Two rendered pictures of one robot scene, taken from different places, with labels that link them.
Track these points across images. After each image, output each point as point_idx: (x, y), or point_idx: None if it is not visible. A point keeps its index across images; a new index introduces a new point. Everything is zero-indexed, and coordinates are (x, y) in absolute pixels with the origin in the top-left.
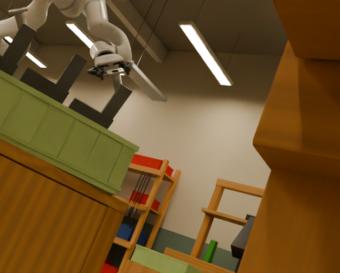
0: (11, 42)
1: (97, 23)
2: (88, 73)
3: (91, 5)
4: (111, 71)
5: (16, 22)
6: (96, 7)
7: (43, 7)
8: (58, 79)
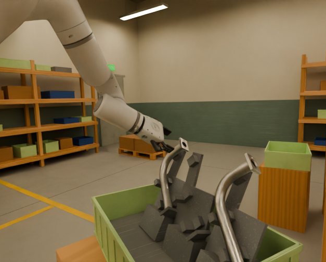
0: (244, 193)
1: (109, 75)
2: (157, 151)
3: (95, 46)
4: (183, 145)
5: (246, 173)
6: (99, 48)
7: (3, 39)
8: (194, 182)
